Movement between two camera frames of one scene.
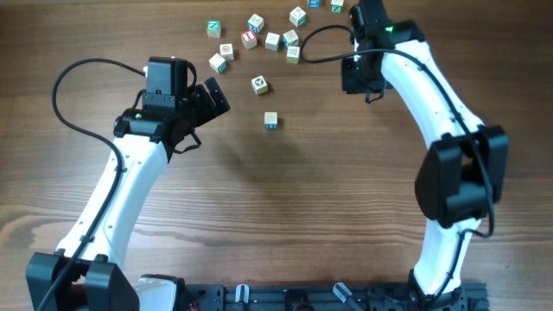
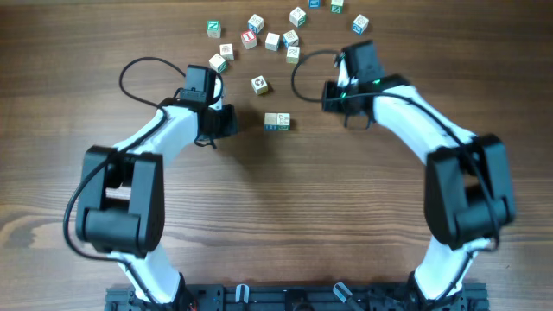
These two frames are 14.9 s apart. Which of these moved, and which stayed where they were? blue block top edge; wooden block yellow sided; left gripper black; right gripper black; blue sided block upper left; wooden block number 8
Moved: left gripper black; right gripper black
Stayed: blue sided block upper left; wooden block number 8; wooden block yellow sided; blue block top edge
